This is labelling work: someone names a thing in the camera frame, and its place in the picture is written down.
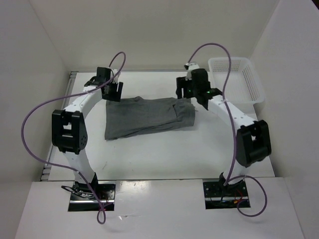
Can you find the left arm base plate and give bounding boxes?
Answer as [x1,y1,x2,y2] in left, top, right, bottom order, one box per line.
[61,181,116,212]

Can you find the grey shorts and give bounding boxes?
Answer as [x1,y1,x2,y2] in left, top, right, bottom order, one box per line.
[104,96,195,140]

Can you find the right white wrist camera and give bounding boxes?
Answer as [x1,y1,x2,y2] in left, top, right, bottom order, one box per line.
[184,62,199,80]

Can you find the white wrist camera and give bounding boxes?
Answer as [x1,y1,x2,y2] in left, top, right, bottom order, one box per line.
[184,62,199,80]
[110,68,121,84]

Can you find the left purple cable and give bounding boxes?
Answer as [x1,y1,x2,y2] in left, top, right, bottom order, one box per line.
[21,51,127,224]

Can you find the white plastic basket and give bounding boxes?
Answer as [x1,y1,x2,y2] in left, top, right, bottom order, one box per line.
[208,57,265,105]

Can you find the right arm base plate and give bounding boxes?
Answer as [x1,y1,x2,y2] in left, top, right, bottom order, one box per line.
[202,179,251,210]

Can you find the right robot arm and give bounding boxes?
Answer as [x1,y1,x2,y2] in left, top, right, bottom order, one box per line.
[176,65,272,196]

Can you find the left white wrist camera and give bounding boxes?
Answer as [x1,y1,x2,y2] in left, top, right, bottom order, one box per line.
[110,68,121,84]

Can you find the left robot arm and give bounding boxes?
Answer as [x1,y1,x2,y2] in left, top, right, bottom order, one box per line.
[51,67,123,199]

